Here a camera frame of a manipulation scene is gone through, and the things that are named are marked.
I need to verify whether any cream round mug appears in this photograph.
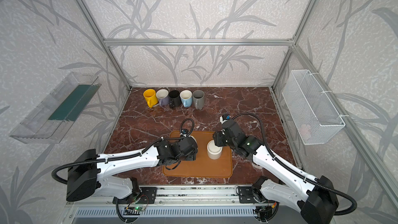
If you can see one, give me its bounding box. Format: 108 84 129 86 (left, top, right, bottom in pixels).
207 140 222 160

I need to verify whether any grey mug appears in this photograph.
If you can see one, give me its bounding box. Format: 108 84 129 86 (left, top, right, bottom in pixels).
192 90 205 110

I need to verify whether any black mug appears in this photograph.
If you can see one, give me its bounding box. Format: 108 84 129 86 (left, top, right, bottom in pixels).
169 90 182 109

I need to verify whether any light blue mug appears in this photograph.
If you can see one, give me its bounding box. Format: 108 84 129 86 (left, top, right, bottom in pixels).
180 90 193 108

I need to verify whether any purple mug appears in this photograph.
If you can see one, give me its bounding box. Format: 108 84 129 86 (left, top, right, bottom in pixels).
156 89 170 107

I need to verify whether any yellow mug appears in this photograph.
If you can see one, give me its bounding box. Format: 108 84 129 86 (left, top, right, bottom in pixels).
143 89 159 108

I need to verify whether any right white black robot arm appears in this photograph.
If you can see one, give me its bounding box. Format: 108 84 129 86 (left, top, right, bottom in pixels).
213 113 358 224

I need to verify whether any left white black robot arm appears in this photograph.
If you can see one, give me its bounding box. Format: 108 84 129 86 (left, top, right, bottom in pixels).
51 127 198 202

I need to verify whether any brown rectangular tray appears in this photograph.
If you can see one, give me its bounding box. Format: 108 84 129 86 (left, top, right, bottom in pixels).
162 131 233 178

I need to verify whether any green circuit board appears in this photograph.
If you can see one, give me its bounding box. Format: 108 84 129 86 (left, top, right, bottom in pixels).
125 205 147 215

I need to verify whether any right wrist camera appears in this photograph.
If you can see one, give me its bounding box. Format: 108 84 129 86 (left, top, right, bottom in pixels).
219 113 231 124

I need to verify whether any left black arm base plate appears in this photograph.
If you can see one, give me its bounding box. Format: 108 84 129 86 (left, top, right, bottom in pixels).
132 187 158 205

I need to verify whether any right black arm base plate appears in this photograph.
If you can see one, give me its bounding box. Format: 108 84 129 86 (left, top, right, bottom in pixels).
235 186 275 205

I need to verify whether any aluminium front rail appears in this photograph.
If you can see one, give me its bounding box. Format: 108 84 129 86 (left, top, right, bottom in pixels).
64 184 328 207

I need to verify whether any white wire mesh basket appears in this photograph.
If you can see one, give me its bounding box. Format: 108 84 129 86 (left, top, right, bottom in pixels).
282 69 346 145

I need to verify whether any clear plastic wall bin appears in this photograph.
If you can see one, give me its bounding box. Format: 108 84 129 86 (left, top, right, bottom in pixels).
9 72 102 144

